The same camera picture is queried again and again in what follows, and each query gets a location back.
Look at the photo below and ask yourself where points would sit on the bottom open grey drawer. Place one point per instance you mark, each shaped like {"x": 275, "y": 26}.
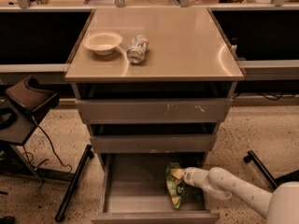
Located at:
{"x": 135, "y": 192}

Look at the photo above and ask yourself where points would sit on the black side table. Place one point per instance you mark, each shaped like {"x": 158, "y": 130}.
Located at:
{"x": 16, "y": 135}

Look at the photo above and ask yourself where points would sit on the crushed soda can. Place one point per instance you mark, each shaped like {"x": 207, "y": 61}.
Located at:
{"x": 137, "y": 50}

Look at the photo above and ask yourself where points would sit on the green rice chip bag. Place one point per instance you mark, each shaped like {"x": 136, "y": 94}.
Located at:
{"x": 174, "y": 186}

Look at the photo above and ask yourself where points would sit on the dark brown headset holder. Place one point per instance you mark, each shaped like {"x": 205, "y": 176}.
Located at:
{"x": 34, "y": 103}

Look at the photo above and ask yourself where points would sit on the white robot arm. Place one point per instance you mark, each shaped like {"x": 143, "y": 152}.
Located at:
{"x": 278, "y": 207}

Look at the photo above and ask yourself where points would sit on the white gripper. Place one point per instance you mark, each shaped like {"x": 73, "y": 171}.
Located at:
{"x": 192, "y": 176}

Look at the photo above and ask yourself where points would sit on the black stand leg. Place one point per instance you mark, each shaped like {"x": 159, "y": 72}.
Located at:
{"x": 274, "y": 182}
{"x": 87, "y": 154}

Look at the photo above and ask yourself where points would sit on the grey drawer cabinet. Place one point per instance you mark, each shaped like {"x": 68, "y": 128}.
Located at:
{"x": 187, "y": 58}

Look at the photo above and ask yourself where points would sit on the white paper bowl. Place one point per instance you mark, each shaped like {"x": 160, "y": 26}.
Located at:
{"x": 102, "y": 43}

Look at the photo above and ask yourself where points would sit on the middle grey drawer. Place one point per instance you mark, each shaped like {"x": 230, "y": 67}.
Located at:
{"x": 153, "y": 143}

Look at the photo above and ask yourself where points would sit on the black left stand leg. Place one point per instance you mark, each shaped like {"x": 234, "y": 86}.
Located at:
{"x": 87, "y": 154}

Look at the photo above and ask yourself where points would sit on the black right stand leg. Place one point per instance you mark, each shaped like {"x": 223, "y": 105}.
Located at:
{"x": 274, "y": 182}

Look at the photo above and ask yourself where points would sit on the top grey drawer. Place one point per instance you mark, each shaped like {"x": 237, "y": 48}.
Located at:
{"x": 153, "y": 111}

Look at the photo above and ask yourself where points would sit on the black headphones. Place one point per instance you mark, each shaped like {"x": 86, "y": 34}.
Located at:
{"x": 7, "y": 117}

